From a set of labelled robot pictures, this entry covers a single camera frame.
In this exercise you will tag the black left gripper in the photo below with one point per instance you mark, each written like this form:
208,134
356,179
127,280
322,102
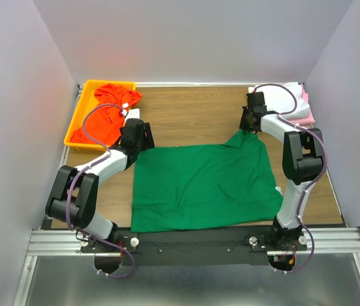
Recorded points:
148,139

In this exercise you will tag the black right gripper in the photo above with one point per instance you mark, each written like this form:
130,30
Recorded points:
243,126

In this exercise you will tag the green t shirt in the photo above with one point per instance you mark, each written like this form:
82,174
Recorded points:
204,186

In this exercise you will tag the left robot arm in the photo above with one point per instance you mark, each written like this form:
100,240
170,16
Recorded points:
73,196

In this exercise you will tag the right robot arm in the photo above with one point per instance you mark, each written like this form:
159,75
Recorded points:
304,162

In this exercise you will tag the white folded t shirt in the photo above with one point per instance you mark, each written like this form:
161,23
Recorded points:
284,99

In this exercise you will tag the orange t shirt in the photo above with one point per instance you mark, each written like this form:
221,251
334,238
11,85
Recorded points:
106,111

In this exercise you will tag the pink folded t shirt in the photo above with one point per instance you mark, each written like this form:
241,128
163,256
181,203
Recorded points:
305,121

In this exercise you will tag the yellow plastic bin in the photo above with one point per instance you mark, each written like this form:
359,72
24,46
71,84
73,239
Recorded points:
77,121

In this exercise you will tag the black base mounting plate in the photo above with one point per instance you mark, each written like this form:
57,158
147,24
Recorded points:
218,246

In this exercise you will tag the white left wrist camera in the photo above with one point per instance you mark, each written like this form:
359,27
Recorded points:
134,113

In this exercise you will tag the aluminium frame rail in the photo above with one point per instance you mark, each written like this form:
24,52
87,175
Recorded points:
52,242

